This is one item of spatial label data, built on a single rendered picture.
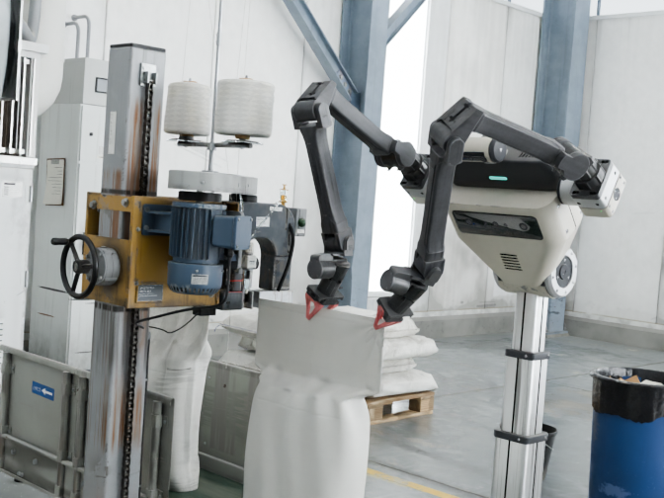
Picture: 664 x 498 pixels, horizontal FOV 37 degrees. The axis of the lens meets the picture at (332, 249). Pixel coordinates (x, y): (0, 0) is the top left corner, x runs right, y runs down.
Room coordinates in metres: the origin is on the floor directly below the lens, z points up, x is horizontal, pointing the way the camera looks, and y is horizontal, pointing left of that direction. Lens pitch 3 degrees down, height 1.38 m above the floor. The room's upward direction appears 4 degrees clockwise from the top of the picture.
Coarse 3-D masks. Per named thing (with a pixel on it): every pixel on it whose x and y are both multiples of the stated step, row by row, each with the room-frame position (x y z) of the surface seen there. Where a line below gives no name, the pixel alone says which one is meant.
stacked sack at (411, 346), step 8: (408, 336) 6.47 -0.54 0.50; (416, 336) 6.55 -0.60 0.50; (424, 336) 6.56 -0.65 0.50; (384, 344) 6.14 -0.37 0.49; (392, 344) 6.20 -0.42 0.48; (400, 344) 6.24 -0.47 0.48; (408, 344) 6.30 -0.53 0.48; (416, 344) 6.36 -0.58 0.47; (424, 344) 6.41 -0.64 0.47; (432, 344) 6.48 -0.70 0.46; (384, 352) 6.10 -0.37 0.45; (392, 352) 6.16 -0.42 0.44; (400, 352) 6.22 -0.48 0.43; (408, 352) 6.28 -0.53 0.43; (416, 352) 6.34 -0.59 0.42; (424, 352) 6.41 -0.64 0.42; (432, 352) 6.49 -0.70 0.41; (384, 360) 6.13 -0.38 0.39
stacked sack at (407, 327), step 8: (352, 312) 6.55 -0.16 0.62; (360, 312) 6.59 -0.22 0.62; (368, 312) 6.62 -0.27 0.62; (408, 320) 6.49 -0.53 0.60; (392, 328) 6.33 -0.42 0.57; (400, 328) 6.39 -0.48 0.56; (408, 328) 6.45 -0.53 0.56; (416, 328) 6.51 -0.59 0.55; (384, 336) 6.28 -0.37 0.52; (392, 336) 6.34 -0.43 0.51; (400, 336) 6.40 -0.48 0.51
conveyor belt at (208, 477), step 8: (200, 472) 3.45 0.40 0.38; (208, 472) 3.45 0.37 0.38; (200, 480) 3.35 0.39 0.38; (208, 480) 3.36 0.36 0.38; (216, 480) 3.37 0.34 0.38; (224, 480) 3.37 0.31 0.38; (232, 480) 3.38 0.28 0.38; (200, 488) 3.26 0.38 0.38; (208, 488) 3.27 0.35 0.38; (216, 488) 3.28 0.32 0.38; (224, 488) 3.28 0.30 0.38; (232, 488) 3.29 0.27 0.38; (240, 488) 3.29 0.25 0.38; (176, 496) 3.16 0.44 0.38; (184, 496) 3.17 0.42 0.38; (192, 496) 3.17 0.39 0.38; (200, 496) 3.18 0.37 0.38; (208, 496) 3.18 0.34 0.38; (216, 496) 3.19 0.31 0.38; (224, 496) 3.20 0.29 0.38; (232, 496) 3.20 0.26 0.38; (240, 496) 3.21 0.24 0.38
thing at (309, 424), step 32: (288, 320) 2.95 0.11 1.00; (320, 320) 2.85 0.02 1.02; (352, 320) 2.79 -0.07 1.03; (256, 352) 3.04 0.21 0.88; (288, 352) 2.94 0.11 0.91; (320, 352) 2.84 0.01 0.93; (352, 352) 2.78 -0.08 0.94; (288, 384) 2.87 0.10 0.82; (320, 384) 2.84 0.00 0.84; (352, 384) 2.78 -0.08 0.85; (256, 416) 2.92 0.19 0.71; (288, 416) 2.82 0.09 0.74; (320, 416) 2.75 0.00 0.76; (352, 416) 2.75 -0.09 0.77; (256, 448) 2.91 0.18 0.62; (288, 448) 2.81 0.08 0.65; (320, 448) 2.74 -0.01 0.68; (352, 448) 2.74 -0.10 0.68; (256, 480) 2.90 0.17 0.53; (288, 480) 2.80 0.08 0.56; (320, 480) 2.73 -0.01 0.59; (352, 480) 2.74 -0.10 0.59
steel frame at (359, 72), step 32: (288, 0) 8.31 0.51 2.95; (352, 0) 9.10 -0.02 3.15; (384, 0) 8.91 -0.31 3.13; (416, 0) 9.49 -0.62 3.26; (544, 0) 11.31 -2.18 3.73; (576, 0) 11.03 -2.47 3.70; (320, 32) 8.55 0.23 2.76; (352, 32) 9.09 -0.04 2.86; (384, 32) 8.93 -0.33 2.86; (544, 32) 11.34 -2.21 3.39; (576, 32) 11.07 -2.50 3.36; (352, 64) 9.07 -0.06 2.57; (544, 64) 11.38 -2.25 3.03; (576, 64) 11.11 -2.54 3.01; (352, 96) 8.91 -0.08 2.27; (544, 96) 11.40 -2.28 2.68; (576, 96) 11.15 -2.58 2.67; (544, 128) 11.38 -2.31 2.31; (576, 128) 11.19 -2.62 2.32; (352, 160) 9.01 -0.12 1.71; (352, 192) 8.99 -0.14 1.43; (352, 224) 8.97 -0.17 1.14; (352, 256) 8.81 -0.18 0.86; (352, 288) 8.80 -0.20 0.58
